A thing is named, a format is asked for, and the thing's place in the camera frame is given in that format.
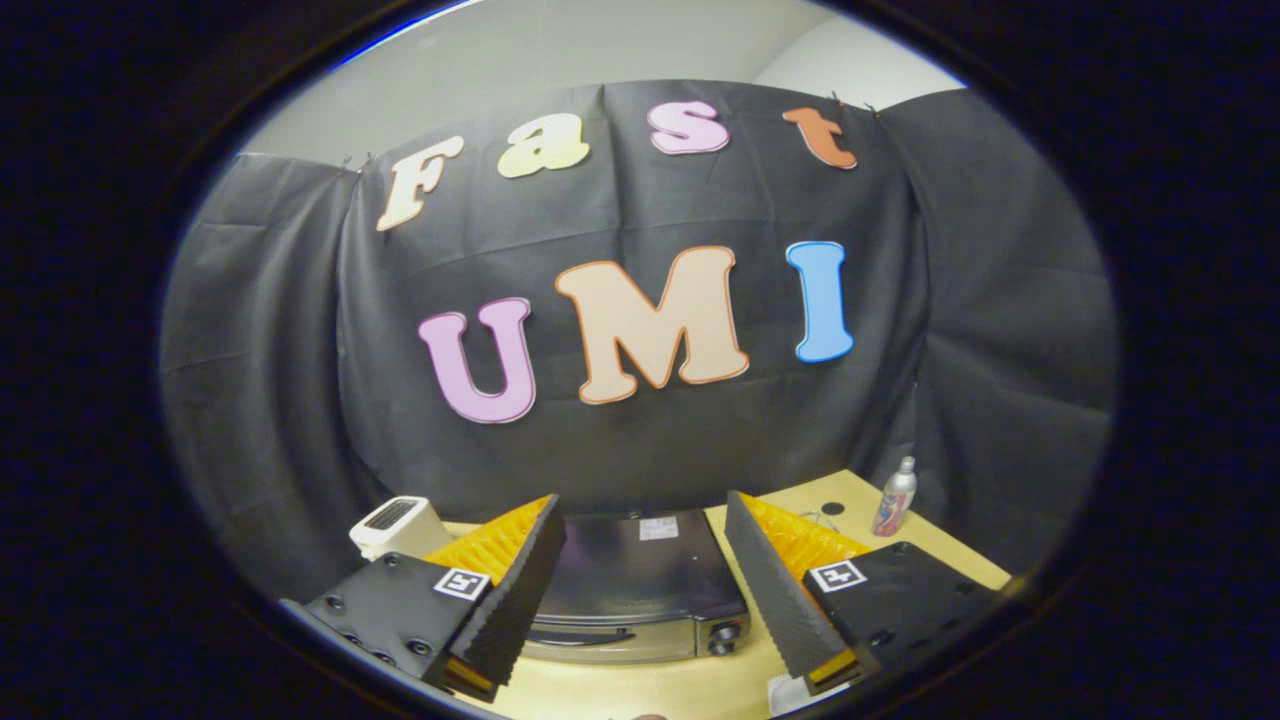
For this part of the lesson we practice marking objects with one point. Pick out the black backdrop cloth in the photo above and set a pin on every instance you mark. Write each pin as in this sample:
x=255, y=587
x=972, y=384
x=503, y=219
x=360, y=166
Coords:
x=650, y=460

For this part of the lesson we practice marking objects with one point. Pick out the white box appliance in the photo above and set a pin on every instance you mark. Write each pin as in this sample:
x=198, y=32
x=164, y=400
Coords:
x=395, y=530

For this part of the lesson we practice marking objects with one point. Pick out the silver spray bottle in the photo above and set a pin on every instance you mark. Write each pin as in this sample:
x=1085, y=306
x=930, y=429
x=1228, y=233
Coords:
x=895, y=500

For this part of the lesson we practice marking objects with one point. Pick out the white square plate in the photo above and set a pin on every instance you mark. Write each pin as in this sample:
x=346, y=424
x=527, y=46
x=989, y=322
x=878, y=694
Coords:
x=790, y=695

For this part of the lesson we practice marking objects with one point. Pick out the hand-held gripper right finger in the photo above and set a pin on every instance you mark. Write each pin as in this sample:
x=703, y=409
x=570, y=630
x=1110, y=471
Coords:
x=770, y=590

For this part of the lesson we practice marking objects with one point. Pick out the black toaster oven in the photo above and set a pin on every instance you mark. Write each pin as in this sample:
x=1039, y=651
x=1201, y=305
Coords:
x=640, y=575

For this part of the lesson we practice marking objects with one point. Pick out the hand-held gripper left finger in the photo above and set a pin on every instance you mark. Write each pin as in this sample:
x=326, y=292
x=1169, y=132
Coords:
x=522, y=590

